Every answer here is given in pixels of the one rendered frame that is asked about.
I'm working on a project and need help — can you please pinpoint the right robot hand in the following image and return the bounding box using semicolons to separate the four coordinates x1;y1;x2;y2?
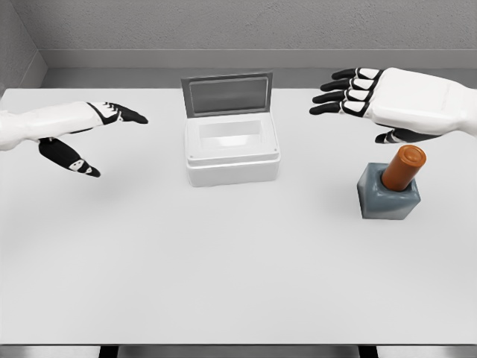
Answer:
309;67;460;145

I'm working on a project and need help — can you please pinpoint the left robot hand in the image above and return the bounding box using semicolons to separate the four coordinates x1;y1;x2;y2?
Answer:
21;101;149;179

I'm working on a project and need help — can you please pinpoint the grey bottle with orange cap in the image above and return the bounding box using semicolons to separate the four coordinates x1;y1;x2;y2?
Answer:
356;144;427;222

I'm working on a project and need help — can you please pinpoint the white box with hinged lid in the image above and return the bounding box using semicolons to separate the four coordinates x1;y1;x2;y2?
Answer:
180;69;282;189

